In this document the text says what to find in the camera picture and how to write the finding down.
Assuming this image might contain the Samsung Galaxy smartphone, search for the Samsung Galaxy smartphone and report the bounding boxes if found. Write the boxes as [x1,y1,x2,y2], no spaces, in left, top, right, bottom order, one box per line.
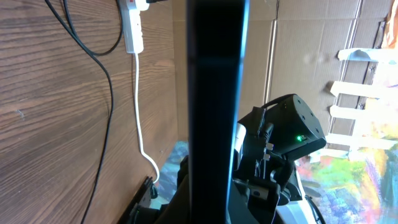
[186,0,250,223]

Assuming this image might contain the white power strip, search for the white power strip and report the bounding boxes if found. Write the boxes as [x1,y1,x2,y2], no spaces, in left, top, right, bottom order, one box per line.
[119,0,144,54]

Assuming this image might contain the black USB charging cable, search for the black USB charging cable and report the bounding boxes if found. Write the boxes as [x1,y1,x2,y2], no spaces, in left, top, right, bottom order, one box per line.
[44,0,170,224]

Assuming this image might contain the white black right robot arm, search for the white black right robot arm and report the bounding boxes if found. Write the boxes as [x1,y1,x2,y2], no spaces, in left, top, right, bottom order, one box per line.
[131,94,326,223]

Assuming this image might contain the white USB charger plug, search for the white USB charger plug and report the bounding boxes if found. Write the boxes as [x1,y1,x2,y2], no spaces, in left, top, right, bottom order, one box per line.
[131,0,149,11]

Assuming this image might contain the white power strip cord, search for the white power strip cord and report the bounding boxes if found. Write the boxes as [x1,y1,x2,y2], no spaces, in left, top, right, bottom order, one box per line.
[132,52,160,184]

